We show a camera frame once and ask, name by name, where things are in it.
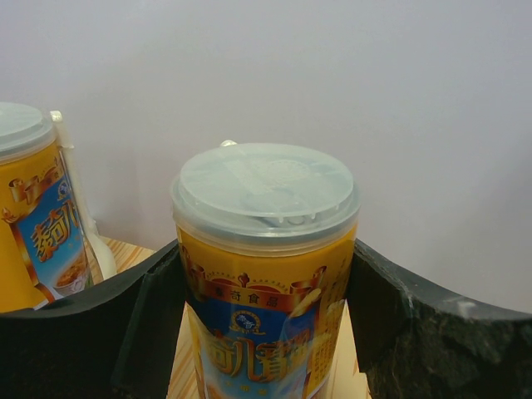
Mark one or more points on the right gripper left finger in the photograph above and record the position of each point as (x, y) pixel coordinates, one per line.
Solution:
(114, 340)

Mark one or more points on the white corner connector back-right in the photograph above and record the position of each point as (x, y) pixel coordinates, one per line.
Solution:
(226, 143)

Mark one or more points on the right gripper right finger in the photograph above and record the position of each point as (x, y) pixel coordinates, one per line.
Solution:
(416, 339)

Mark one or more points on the wooden grain cabinet box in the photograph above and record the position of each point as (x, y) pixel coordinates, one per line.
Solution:
(345, 379)

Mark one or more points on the tall yellow congee can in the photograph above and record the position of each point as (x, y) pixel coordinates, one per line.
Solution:
(266, 235)

